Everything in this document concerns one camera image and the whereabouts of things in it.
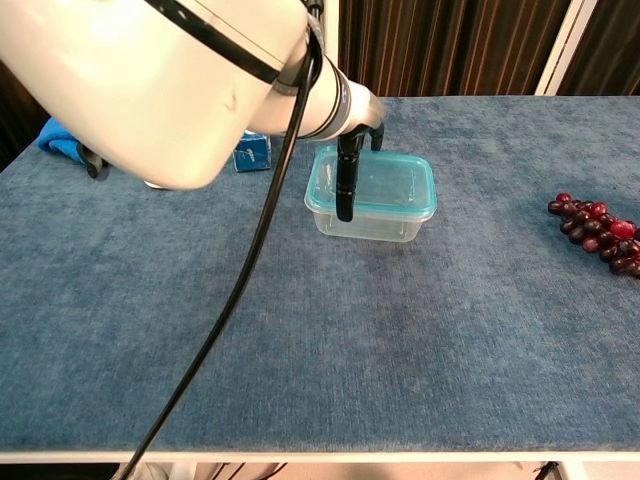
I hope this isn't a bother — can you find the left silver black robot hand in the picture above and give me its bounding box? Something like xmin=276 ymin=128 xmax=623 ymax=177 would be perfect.
xmin=335 ymin=83 xmax=387 ymax=223

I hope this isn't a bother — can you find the translucent blue plastic lid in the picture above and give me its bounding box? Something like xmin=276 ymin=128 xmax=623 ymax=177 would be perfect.
xmin=303 ymin=144 xmax=439 ymax=220

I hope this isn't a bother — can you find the clear plastic food container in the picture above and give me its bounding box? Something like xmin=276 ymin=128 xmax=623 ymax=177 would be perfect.
xmin=304 ymin=145 xmax=438 ymax=245

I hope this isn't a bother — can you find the blue cling film box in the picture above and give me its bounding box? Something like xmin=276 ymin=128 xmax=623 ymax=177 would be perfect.
xmin=232 ymin=130 xmax=273 ymax=174

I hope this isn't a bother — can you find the dark brown curtain panel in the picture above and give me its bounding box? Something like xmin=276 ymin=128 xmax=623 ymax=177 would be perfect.
xmin=0 ymin=59 xmax=51 ymax=171
xmin=557 ymin=0 xmax=640 ymax=96
xmin=338 ymin=0 xmax=572 ymax=97

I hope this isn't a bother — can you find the blue fabric table cover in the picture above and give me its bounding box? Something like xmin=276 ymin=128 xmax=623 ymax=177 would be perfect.
xmin=0 ymin=94 xmax=640 ymax=454

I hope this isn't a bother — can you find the bunch of dark red grapes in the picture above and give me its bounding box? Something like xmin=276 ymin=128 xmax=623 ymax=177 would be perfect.
xmin=546 ymin=192 xmax=640 ymax=280

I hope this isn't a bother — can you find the blue cloth with black trim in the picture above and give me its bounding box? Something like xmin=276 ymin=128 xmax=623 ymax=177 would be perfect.
xmin=37 ymin=117 xmax=109 ymax=180

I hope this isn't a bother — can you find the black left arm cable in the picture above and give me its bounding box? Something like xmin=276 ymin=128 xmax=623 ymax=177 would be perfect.
xmin=121 ymin=0 xmax=327 ymax=480

